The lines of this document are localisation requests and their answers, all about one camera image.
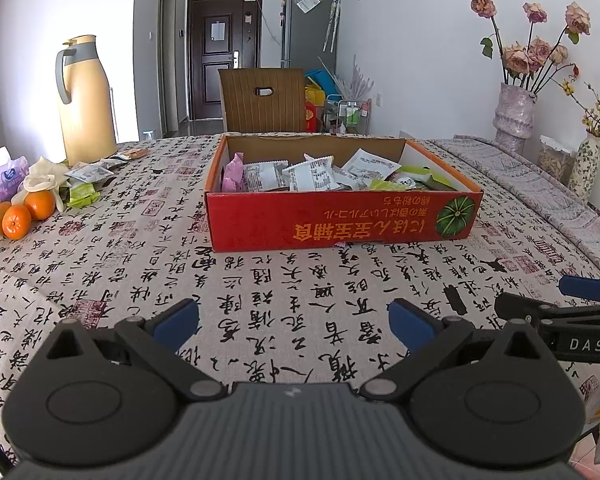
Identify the metal trolley rack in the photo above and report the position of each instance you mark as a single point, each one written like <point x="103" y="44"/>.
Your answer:
<point x="347" y="115"/>

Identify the yellow bag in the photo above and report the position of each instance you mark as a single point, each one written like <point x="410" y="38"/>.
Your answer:
<point x="314" y="95"/>

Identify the pink ribbed vase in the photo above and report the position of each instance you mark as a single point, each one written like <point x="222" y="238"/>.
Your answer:
<point x="515" y="115"/>

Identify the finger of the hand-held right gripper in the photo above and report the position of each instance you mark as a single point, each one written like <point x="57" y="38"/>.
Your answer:
<point x="522" y="305"/>
<point x="582" y="286"/>

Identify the dark brown door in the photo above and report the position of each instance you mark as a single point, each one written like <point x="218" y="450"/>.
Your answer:
<point x="210" y="85"/>

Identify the white umbrella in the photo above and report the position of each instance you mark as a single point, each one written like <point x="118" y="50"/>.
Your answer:
<point x="332" y="20"/>

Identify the green snack packet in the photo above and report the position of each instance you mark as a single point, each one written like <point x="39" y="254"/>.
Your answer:
<point x="82" y="195"/>

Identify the pale pink snack packet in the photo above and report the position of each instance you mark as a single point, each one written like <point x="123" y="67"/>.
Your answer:
<point x="234" y="172"/>

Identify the pile of mixed snack packets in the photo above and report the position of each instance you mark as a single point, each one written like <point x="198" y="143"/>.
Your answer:
<point x="312" y="175"/>

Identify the red cardboard box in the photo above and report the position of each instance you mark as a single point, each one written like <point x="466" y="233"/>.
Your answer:
<point x="260" y="220"/>

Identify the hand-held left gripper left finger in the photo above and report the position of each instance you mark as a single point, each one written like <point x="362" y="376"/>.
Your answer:
<point x="175" y="325"/>

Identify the dried pink roses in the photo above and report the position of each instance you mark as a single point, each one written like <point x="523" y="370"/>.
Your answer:
<point x="517" y="57"/>

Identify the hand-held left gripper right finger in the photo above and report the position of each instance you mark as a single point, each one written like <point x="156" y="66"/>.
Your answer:
<point x="410" y="322"/>

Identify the yellow thermos jug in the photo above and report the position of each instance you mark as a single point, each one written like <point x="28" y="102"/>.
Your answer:
<point x="87" y="110"/>

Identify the pale purple dried bouquet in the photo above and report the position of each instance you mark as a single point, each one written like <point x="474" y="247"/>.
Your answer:
<point x="360" y="82"/>

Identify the blue bag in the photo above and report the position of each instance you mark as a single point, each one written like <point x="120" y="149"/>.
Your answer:
<point x="320" y="79"/>

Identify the purple tissue pack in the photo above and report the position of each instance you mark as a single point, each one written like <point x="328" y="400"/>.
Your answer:
<point x="2" y="182"/>

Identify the red gift box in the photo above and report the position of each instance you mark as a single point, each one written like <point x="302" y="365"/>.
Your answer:
<point x="312" y="117"/>

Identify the clear jar of nuts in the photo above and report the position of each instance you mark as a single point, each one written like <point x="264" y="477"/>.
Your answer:
<point x="555" y="162"/>

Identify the grey refrigerator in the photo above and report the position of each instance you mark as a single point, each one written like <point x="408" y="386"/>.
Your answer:
<point x="300" y="35"/>

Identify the dark grey snack packet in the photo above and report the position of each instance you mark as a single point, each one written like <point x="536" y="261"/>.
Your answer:
<point x="112" y="161"/>

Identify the wooden chair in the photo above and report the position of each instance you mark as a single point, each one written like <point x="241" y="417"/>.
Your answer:
<point x="245" y="110"/>

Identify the orange-brown snack packet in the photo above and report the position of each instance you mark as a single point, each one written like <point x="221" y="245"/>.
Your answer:
<point x="135" y="153"/>

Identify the grey patterned cloth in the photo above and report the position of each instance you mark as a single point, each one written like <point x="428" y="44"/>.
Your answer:
<point x="530" y="195"/>

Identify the floral print vase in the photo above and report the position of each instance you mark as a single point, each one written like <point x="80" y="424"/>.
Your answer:
<point x="586" y="170"/>

